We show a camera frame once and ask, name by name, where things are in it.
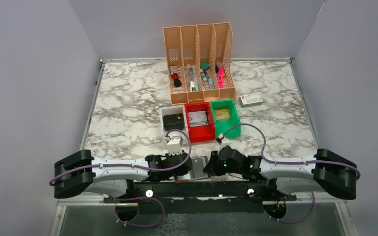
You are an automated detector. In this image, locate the brown leather card holder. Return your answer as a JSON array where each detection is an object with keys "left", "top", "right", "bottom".
[{"left": 175, "top": 156, "right": 211, "bottom": 183}]

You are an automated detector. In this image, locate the green plastic bin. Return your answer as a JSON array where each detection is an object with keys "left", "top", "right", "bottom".
[{"left": 210, "top": 99, "right": 240, "bottom": 138}]

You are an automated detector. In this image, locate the red plastic bin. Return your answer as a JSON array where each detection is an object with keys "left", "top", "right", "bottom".
[{"left": 185, "top": 102, "right": 216, "bottom": 143}]

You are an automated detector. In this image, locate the white plastic bin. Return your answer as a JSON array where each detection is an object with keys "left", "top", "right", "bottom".
[{"left": 159, "top": 105, "right": 189, "bottom": 144}]

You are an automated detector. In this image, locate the peach plastic file organizer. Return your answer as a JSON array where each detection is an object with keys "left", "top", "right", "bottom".
[{"left": 163, "top": 22, "right": 236, "bottom": 105}]

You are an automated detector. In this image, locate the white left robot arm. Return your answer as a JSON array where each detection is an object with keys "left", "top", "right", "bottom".
[{"left": 49, "top": 149, "right": 192, "bottom": 199}]

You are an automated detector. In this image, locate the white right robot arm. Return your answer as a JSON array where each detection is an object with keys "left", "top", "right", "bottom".
[{"left": 203, "top": 146, "right": 361, "bottom": 200}]

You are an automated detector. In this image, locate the black card stack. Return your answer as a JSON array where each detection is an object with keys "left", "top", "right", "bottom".
[{"left": 163, "top": 113, "right": 185, "bottom": 131}]

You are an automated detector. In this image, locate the gold credit card stack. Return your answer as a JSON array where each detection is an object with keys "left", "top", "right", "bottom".
[{"left": 214, "top": 109, "right": 231, "bottom": 121}]

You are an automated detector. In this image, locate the silver VIP card stack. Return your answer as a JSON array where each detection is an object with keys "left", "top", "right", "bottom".
[{"left": 188, "top": 111, "right": 208, "bottom": 127}]

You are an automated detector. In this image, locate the small white label box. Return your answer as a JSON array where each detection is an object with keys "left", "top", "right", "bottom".
[{"left": 239, "top": 93, "right": 264, "bottom": 108}]

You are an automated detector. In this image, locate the white stapler tool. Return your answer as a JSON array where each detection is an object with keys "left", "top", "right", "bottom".
[{"left": 189, "top": 81, "right": 197, "bottom": 92}]

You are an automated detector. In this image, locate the black round object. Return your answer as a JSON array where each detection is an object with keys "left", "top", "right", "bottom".
[{"left": 173, "top": 79, "right": 182, "bottom": 88}]

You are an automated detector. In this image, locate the red round stamp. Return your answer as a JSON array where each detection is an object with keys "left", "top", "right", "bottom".
[{"left": 171, "top": 73, "right": 179, "bottom": 80}]

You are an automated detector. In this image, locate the pink marker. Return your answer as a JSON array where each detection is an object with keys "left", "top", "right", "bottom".
[{"left": 218, "top": 65, "right": 224, "bottom": 89}]

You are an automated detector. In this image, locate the teal eraser block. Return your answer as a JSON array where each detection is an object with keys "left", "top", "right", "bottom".
[{"left": 200, "top": 62, "right": 210, "bottom": 70}]

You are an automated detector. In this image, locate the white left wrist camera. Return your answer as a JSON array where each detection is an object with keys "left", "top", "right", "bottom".
[{"left": 166, "top": 136, "right": 184, "bottom": 156}]

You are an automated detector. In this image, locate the black metal base rail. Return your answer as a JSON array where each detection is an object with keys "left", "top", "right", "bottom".
[{"left": 103, "top": 180, "right": 297, "bottom": 215}]

